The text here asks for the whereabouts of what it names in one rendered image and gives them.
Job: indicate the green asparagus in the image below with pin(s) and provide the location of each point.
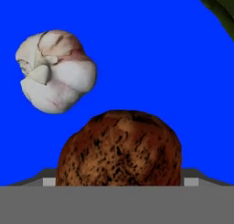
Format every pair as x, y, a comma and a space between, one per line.
220, 5

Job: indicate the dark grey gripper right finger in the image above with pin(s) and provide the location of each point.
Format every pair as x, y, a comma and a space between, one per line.
191, 177

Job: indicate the white garlic bulb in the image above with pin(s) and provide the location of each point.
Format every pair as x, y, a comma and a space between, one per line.
55, 72

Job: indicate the brown seared steak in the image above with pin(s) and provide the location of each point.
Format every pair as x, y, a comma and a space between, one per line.
120, 150

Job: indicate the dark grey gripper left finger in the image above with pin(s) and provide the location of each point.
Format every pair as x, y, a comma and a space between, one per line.
45, 177

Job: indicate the blue tray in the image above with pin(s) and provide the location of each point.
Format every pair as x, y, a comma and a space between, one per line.
146, 51

